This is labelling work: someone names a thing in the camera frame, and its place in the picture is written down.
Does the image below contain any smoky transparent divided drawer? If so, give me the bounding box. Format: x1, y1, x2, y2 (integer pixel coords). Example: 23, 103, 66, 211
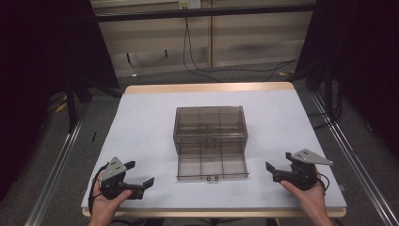
176, 152, 249, 183

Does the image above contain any black horizontal bar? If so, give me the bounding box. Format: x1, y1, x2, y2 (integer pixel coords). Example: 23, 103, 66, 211
93, 4, 316, 23

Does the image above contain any dark curtain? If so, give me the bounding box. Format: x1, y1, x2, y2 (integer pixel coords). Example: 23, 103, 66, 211
0, 0, 120, 202
295, 0, 399, 158

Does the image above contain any white table mat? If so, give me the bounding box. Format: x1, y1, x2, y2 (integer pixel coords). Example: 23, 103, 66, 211
80, 90, 348, 210

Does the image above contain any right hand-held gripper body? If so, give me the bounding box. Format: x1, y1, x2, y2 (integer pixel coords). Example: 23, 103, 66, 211
272, 148, 334, 191

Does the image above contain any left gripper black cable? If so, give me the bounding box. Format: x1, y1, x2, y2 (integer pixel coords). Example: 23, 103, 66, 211
88, 164, 109, 218

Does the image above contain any smoky transparent drawer box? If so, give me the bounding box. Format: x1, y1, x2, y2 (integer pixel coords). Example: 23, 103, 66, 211
172, 105, 249, 155

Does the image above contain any black floor cable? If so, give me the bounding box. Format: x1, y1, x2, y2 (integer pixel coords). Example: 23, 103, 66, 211
186, 18, 300, 83

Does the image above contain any white wall power outlet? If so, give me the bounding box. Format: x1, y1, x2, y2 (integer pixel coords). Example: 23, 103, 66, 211
178, 0, 201, 9

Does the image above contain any aluminium floor rail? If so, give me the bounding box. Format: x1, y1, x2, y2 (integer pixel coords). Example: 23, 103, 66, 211
24, 112, 88, 226
311, 92, 399, 226

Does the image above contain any person's left hand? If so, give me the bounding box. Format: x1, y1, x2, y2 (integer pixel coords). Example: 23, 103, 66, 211
88, 175, 134, 223

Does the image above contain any person's right hand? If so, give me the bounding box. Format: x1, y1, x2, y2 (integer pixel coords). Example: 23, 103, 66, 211
279, 170, 331, 221

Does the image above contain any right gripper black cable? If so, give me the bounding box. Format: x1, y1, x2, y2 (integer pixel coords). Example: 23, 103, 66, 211
316, 172, 331, 194

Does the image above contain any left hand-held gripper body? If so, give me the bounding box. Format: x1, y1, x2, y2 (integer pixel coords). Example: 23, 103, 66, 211
99, 156, 146, 201

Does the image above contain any black metal stand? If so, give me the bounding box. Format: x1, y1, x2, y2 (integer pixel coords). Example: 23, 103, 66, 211
286, 64, 335, 117
64, 67, 123, 134

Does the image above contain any black hanging cable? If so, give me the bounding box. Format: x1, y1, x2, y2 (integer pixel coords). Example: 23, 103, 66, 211
183, 16, 222, 83

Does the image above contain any wooden table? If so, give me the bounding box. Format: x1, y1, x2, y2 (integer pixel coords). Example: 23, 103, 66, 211
80, 81, 348, 219

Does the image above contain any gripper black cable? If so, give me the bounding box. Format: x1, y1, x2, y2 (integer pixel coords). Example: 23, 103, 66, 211
316, 172, 331, 194
88, 164, 109, 218

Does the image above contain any black cable bundle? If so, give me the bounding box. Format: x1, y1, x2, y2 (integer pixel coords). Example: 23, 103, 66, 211
308, 89, 343, 130

